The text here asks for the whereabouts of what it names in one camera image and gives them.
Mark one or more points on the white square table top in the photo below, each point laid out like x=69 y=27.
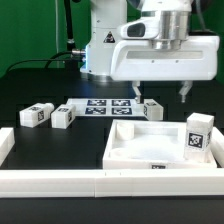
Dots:
x=135 y=144

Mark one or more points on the white front fence bar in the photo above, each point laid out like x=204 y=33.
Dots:
x=111 y=183

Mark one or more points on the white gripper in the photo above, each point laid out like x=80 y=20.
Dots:
x=136 y=60

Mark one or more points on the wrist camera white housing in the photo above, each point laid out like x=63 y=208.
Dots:
x=139 y=29

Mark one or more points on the white marker tag sheet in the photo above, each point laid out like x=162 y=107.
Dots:
x=109 y=107

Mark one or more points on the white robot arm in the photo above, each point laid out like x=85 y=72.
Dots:
x=148 y=40

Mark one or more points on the white left fence block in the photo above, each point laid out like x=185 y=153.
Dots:
x=7 y=141

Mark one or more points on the white fence block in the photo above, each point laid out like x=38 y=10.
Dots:
x=217 y=144
x=7 y=141

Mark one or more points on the white right fence block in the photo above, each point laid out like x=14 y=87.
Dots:
x=217 y=144

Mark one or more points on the black cable conduit post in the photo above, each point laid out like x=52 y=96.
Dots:
x=69 y=27

